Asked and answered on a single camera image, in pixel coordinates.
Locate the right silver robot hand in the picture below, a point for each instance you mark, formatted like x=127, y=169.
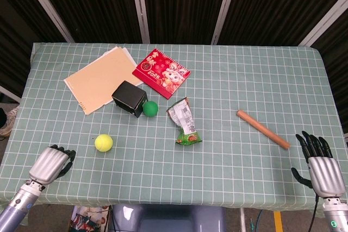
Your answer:
x=323, y=173

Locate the green checkered tablecloth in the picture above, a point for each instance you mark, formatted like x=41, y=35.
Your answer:
x=206, y=161

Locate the white partition post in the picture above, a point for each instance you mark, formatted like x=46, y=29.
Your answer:
x=224, y=6
x=323, y=22
x=140, y=6
x=46, y=6

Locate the red desk calendar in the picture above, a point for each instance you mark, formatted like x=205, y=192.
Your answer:
x=160, y=73

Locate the green snack bag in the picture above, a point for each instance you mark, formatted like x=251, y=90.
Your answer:
x=185, y=123

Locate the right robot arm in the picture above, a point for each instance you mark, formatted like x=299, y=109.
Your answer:
x=335, y=213

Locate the wooden rolling pin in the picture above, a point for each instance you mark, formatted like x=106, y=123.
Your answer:
x=262, y=130

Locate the colourful printed bag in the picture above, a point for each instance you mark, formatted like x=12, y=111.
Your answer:
x=88, y=218

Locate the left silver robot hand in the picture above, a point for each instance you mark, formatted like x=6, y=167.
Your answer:
x=49, y=164

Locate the green ball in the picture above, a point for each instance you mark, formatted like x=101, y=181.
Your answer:
x=150, y=108

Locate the yellow tennis ball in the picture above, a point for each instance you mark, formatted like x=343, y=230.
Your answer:
x=103, y=142

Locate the robot torso base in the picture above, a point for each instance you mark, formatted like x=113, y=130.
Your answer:
x=168, y=218

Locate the beige paper folder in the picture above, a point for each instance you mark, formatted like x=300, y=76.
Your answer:
x=100, y=80

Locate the black cardboard box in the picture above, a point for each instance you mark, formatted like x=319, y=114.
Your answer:
x=127, y=96

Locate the white shoe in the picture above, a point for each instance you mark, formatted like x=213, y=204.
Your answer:
x=9, y=122

